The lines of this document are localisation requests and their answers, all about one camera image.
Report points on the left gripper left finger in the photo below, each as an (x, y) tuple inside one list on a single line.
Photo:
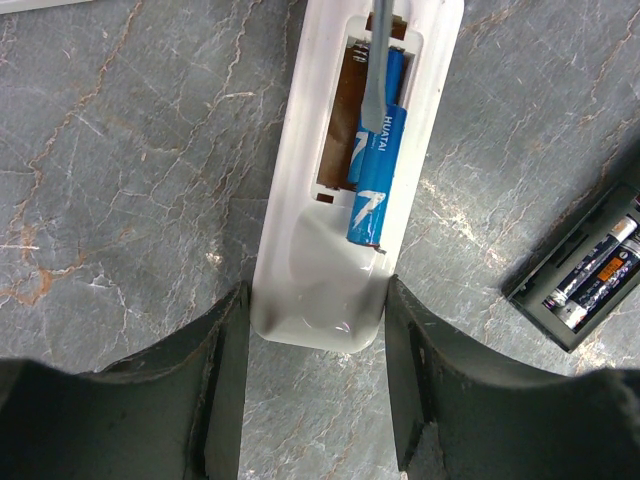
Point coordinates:
[(171, 411)]

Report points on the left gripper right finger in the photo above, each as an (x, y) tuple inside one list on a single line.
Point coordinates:
[(461, 410)]

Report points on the white remote blue batteries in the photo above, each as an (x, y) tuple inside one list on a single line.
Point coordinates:
[(312, 287)]

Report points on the blue battery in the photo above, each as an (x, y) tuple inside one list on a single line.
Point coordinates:
[(395, 65), (375, 180)]

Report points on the orange handled screwdriver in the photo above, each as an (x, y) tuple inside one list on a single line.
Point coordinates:
[(373, 108)]

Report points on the black battery upper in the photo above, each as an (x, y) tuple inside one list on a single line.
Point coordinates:
[(570, 284)]

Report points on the black battery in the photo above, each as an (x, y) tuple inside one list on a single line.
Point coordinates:
[(602, 283), (570, 284)]

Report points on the black battery lower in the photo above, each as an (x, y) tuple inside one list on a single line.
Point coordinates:
[(602, 283)]

